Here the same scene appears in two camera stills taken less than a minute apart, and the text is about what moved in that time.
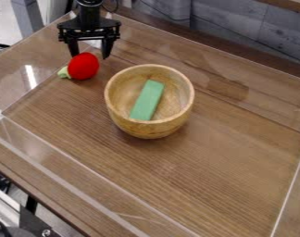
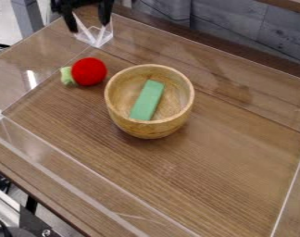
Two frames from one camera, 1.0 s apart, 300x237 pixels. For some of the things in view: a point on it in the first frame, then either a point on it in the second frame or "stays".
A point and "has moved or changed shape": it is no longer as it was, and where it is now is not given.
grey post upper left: x=28 y=17 stays
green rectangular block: x=147 y=101 stays
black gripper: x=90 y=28 to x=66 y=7
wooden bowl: x=149 y=98 stays
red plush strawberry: x=82 y=67 has moved or changed shape
